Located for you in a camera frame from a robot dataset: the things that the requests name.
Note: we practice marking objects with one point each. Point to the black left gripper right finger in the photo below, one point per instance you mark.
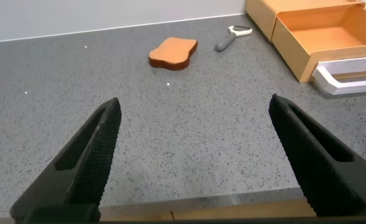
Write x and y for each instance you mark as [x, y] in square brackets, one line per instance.
[323, 174]

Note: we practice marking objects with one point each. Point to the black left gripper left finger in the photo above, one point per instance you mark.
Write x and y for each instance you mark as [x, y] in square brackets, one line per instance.
[77, 177]

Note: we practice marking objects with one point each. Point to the yellow drawer cabinet casing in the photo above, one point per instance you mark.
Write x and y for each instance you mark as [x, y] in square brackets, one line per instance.
[295, 4]

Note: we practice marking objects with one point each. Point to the wavy brown bread slice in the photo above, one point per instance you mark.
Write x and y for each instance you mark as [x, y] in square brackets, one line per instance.
[172, 53]

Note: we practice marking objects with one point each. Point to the grey and white peeler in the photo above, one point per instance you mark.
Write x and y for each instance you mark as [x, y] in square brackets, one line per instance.
[225, 45]

